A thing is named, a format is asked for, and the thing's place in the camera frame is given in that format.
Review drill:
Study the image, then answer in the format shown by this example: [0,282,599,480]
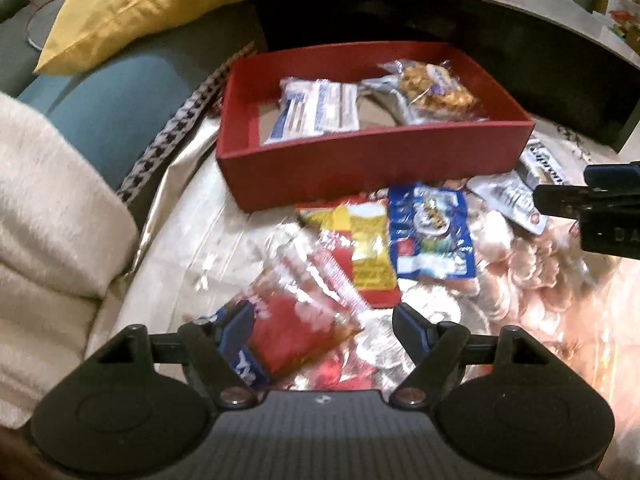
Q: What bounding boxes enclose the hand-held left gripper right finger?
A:
[390,303,556,408]

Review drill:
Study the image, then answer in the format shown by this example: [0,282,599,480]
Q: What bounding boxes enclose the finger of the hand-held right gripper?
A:
[585,161,640,188]
[534,185,640,218]

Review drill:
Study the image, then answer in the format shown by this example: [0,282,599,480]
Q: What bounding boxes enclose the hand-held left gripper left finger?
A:
[86,300,259,409]

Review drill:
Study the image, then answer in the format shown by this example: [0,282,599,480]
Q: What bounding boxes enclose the red jelly packet blue label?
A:
[197,247,373,386]

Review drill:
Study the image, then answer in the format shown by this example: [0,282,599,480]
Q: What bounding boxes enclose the white crinkled snack packet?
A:
[467,170,548,235]

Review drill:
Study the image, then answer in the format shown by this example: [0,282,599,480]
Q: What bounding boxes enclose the blue snack packet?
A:
[387,183,477,281]

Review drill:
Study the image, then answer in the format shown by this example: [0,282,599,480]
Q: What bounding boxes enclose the yellow red snack packet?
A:
[294,197,401,308]

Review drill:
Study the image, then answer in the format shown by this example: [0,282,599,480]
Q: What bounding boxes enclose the red cardboard box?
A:
[216,41,536,212]

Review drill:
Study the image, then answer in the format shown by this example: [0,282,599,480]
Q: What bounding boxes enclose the clear waffle packet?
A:
[377,59,488,123]

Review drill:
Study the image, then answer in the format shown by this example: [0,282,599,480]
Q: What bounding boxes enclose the blue white bread packet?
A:
[262,77,361,146]

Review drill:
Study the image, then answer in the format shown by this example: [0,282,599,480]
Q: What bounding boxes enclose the white packet black script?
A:
[517,137,571,188]

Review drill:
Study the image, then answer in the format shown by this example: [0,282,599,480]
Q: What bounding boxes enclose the floral table cover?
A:
[85,125,640,396]

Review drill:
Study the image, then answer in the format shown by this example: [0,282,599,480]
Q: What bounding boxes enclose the cluttered shelf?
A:
[595,0,640,56]

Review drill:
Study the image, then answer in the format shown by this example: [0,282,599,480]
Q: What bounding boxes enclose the silver foil sheet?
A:
[127,105,236,281]

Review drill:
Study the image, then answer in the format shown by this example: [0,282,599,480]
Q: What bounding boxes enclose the dark coffee table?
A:
[250,0,640,153]

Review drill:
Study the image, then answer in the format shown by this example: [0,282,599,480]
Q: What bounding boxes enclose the cream fleece blanket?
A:
[0,91,140,428]

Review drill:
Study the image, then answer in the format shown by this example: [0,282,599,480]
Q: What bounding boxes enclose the blue cushion houndstooth trim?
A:
[17,42,251,206]

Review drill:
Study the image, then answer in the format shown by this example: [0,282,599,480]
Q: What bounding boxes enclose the yellow pillow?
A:
[34,0,346,75]

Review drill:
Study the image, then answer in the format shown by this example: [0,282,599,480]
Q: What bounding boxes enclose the badminton racket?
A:
[12,0,66,51]

